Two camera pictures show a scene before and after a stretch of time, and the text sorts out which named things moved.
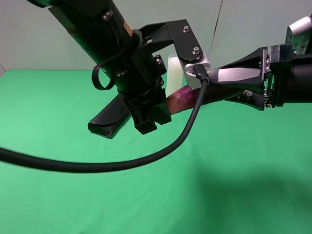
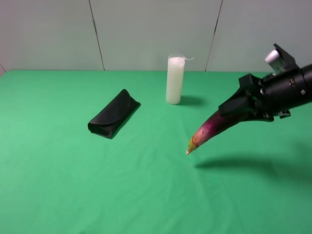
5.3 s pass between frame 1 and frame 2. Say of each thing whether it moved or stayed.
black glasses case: stayed
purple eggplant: moved
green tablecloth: stayed
